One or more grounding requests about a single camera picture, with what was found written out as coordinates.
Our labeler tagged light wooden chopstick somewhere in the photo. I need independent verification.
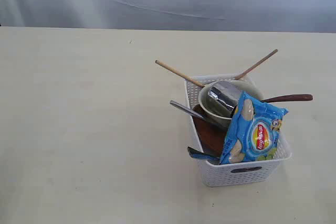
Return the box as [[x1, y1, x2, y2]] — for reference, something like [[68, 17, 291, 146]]
[[155, 60, 205, 88]]

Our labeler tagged dark wooden chopstick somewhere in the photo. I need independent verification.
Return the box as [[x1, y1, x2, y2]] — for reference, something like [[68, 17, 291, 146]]
[[234, 49, 278, 80]]

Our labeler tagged dark brown wooden spoon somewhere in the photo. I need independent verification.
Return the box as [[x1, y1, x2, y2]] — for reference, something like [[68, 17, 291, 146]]
[[261, 94, 313, 103]]

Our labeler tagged pale green ceramic bowl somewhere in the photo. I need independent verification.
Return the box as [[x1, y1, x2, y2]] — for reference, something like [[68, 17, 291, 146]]
[[198, 80, 263, 128]]

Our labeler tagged shiny steel cup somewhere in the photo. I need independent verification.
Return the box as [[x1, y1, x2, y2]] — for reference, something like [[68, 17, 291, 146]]
[[206, 81, 242, 118]]

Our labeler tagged dark brown wooden plate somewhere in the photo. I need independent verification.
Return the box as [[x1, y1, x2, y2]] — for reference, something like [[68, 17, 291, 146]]
[[192, 117, 227, 163]]

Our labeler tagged blue chips bag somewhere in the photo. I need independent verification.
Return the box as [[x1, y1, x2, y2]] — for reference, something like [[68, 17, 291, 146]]
[[219, 92, 288, 165]]

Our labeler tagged white plastic perforated basket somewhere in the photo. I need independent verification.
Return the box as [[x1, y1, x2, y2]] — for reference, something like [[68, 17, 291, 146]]
[[184, 73, 292, 187]]

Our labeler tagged upper grey metal utensil handle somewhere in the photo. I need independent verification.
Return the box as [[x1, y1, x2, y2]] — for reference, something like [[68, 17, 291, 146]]
[[170, 100, 206, 121]]

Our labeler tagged lower blue-grey utensil handle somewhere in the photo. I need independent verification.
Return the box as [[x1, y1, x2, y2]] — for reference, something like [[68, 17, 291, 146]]
[[187, 146, 219, 161]]

